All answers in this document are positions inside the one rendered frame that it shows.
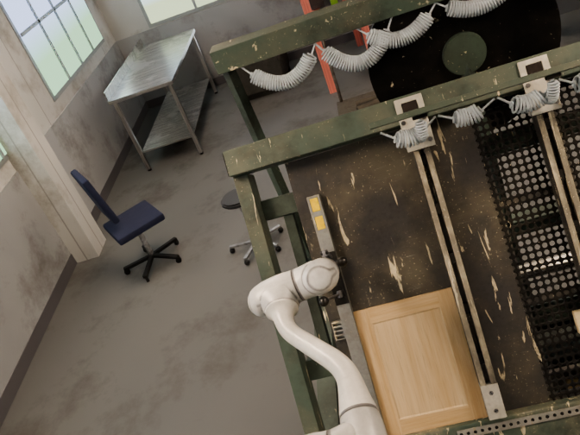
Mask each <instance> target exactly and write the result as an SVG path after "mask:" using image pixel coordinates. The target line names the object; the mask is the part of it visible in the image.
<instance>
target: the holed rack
mask: <svg viewBox="0 0 580 435"><path fill-rule="evenodd" d="M578 414H580V405H578V406H574V407H566V408H562V409H558V410H554V411H550V412H546V413H538V414H534V415H530V416H526V417H521V418H518V419H510V420H505V421H502V422H497V423H493V424H489V425H485V426H477V427H473V428H469V429H464V430H461V431H457V435H483V434H487V433H491V432H498V431H503V430H507V429H512V428H515V427H520V426H528V425H532V424H536V423H540V422H545V421H549V420H553V419H561V418H565V417H569V416H573V415H578Z"/></svg>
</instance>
